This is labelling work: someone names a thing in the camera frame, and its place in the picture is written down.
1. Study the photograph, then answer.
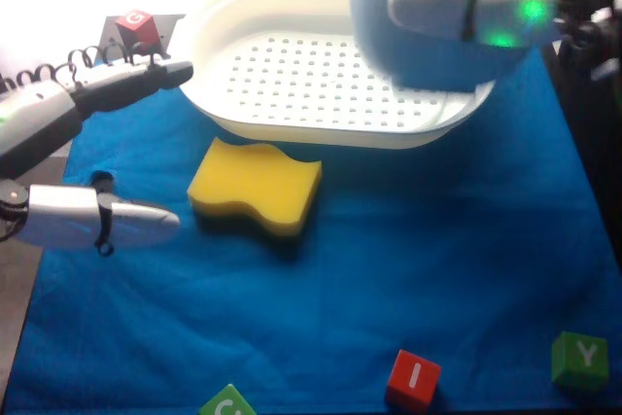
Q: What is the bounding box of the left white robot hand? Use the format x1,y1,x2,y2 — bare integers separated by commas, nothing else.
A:
0,40,194,259

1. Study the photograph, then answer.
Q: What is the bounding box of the light blue bowl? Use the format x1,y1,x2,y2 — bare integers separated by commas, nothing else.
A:
349,0,534,94

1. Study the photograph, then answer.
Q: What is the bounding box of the white perforated drain tray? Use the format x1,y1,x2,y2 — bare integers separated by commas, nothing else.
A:
177,0,498,150

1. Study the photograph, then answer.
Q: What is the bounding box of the yellow sponge with green layer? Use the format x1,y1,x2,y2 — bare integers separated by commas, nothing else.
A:
187,136,324,240

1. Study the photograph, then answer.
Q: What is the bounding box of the red block letter G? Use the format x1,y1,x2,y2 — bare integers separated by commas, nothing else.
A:
115,9,161,54

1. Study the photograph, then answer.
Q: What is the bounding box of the blue cloth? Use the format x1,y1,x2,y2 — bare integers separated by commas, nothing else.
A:
4,45,622,411

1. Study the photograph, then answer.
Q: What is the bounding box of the green block white letter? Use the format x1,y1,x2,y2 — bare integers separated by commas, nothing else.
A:
197,382,258,415

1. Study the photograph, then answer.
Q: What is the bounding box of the green block letter Y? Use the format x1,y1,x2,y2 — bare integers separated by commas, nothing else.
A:
551,330,611,392

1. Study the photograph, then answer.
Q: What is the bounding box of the red block letter I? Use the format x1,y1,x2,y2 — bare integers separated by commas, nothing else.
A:
384,348,442,414

